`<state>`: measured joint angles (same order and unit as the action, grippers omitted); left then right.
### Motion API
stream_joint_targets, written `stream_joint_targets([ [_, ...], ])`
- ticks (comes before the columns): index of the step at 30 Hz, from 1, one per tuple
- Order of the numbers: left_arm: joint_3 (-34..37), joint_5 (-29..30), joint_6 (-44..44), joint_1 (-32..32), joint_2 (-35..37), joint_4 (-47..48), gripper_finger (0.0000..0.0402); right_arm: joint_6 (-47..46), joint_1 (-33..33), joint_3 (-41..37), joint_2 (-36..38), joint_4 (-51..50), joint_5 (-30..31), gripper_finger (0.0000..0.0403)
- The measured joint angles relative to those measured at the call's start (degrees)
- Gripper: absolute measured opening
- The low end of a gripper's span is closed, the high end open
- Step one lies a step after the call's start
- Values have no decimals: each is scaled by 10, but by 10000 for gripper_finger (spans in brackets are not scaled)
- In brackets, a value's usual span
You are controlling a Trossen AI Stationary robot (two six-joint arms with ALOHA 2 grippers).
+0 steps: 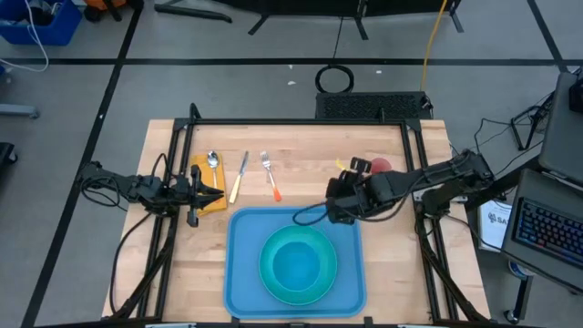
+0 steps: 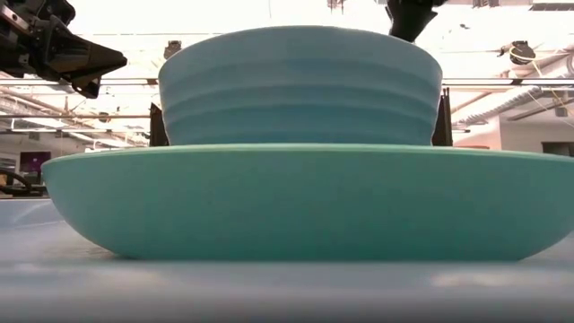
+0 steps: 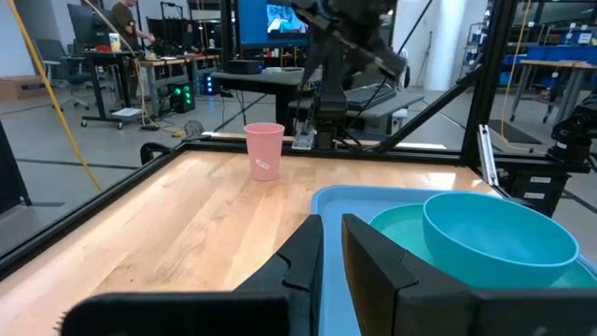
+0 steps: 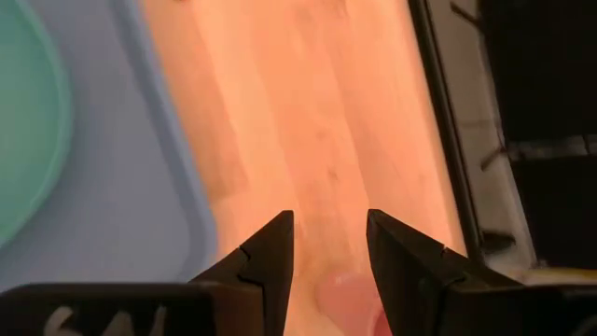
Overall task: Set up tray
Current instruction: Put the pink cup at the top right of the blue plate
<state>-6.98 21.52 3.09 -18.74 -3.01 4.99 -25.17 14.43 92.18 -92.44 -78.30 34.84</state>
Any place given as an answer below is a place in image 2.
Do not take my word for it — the blue ribbed bowl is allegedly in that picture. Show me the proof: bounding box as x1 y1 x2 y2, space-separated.
158 25 444 147

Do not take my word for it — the black partition screen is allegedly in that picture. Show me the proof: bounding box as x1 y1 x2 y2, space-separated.
149 87 454 148

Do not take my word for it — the black ceiling spotlight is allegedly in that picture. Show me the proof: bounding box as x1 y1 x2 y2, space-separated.
500 39 537 66
163 39 183 60

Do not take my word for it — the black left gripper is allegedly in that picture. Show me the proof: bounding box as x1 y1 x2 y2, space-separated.
0 4 128 99

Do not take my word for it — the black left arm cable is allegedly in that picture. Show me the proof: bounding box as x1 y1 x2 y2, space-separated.
0 168 46 197

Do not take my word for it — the dark background monitor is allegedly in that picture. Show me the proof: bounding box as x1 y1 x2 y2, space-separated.
19 151 52 174

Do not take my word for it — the teal plate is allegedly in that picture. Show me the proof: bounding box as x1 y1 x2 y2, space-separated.
41 143 574 262

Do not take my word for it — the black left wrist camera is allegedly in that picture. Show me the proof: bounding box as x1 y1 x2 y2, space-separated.
26 0 76 26

